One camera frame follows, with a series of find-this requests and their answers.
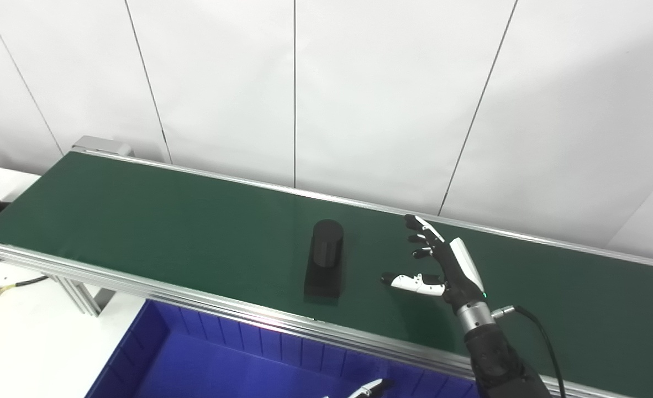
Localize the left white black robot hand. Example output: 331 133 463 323
321 379 393 398

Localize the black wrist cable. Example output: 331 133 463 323
491 305 568 398

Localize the black cylinder block part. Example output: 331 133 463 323
303 219 344 300

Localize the black cable with connector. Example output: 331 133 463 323
0 275 49 303

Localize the aluminium conveyor leg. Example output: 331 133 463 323
45 275 115 317

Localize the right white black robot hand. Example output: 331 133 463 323
381 214 488 312

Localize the green conveyor belt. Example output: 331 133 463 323
0 152 653 398
0 135 653 398

